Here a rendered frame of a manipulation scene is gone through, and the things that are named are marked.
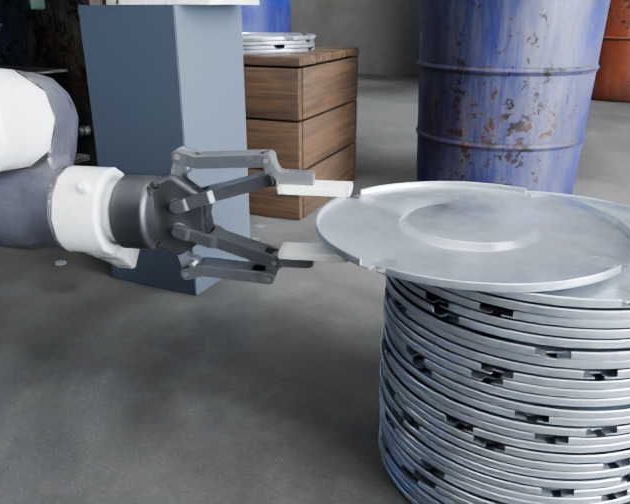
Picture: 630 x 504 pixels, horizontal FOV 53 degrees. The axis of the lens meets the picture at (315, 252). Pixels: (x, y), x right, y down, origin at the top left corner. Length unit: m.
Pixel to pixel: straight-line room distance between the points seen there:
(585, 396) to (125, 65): 0.78
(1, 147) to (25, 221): 0.10
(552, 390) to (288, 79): 0.97
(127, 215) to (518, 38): 0.98
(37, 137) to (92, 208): 0.08
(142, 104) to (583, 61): 0.93
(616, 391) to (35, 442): 0.59
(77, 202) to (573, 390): 0.47
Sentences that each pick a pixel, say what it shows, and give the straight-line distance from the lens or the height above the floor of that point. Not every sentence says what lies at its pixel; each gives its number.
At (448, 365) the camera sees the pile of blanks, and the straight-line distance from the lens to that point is 0.54.
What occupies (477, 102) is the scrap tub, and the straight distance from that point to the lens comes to 1.43.
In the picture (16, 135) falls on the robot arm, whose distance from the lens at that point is 0.62.
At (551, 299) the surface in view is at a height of 0.25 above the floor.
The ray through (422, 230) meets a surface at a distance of 0.58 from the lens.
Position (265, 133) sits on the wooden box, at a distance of 1.39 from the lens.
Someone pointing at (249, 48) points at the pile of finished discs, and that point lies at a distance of 1.45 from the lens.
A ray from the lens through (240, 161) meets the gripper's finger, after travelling 0.60.
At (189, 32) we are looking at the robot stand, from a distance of 0.99.
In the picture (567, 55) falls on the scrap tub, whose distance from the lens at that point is 1.46.
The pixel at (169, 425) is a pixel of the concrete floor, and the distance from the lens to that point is 0.77.
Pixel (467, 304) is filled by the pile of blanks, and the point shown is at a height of 0.23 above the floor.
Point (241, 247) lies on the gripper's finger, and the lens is 0.63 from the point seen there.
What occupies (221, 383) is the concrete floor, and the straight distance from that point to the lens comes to 0.83.
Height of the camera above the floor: 0.45
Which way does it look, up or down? 21 degrees down
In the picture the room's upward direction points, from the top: straight up
